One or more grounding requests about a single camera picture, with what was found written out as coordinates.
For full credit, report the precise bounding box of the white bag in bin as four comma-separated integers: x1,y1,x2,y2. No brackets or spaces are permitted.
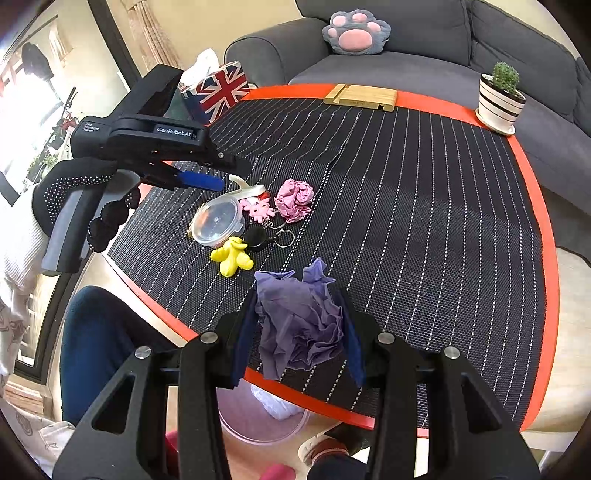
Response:
250,385,297,421

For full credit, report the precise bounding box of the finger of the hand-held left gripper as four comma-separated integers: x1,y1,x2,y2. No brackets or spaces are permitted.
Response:
198,148,253,179
137,162,225,192

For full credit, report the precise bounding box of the pink translucent bin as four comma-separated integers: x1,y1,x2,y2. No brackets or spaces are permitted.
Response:
215,387,313,446

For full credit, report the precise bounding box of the black striped table mat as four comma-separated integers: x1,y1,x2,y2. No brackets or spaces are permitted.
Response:
106,96,548,433

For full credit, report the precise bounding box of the person's left leg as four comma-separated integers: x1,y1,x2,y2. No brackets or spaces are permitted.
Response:
59,285,186,426

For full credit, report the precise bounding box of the grey paw cushion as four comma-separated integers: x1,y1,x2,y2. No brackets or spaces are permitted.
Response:
322,10,392,55

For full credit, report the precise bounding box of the person's white printed clothing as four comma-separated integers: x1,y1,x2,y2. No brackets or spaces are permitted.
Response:
0,277,71,464

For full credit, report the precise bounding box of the bicycle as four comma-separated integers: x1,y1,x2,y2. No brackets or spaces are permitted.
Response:
48,87,80,151

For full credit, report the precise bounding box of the pink figure keychain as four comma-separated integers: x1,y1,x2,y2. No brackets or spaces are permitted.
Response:
239,194,286,230

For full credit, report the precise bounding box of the pink slipper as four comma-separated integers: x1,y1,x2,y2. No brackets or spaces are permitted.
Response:
165,428,186,463
260,463,302,480

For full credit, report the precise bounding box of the grey sofa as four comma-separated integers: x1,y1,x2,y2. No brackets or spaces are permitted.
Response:
224,0,591,243

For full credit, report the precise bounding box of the flag print tissue box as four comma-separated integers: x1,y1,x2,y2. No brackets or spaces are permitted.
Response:
178,48,251,127

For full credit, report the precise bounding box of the beige curtain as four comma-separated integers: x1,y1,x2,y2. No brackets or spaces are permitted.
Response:
124,0,163,86

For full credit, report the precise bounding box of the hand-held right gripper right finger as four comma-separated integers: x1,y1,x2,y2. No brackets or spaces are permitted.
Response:
339,288,542,480

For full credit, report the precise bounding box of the black door frame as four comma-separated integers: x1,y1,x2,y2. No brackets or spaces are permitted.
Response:
87,0,141,95

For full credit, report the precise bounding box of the white ribbon scrap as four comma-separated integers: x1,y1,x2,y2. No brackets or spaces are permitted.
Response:
228,174,269,200

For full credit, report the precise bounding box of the clear plastic container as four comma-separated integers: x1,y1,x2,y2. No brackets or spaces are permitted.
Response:
189,196,246,246

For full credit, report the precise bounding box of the wooden phone stand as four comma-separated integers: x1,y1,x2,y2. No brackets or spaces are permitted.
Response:
322,83,398,113

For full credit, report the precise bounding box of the potted cactus striped pot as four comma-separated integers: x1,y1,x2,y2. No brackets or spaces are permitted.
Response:
475,62,527,136

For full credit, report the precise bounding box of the black reel keychain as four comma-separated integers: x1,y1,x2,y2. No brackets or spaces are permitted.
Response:
242,228,297,253

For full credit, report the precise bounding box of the person's left hand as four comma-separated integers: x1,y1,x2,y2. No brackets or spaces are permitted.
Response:
31,156,140,253

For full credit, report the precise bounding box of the beige rug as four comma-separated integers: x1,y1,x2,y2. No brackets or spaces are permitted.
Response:
524,246,591,450

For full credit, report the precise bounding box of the purple paper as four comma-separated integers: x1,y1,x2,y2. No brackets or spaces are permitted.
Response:
254,257,347,382

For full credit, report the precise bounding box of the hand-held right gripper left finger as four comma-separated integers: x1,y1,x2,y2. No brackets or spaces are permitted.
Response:
52,291,259,480

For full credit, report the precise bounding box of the pink paper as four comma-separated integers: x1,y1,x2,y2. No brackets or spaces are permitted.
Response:
274,178,316,223

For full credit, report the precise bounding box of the yellow toy figure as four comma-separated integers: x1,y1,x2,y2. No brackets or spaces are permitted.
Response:
209,236,255,278

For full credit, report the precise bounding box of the person's right foot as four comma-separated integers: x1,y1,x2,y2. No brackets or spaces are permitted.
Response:
297,422,371,480

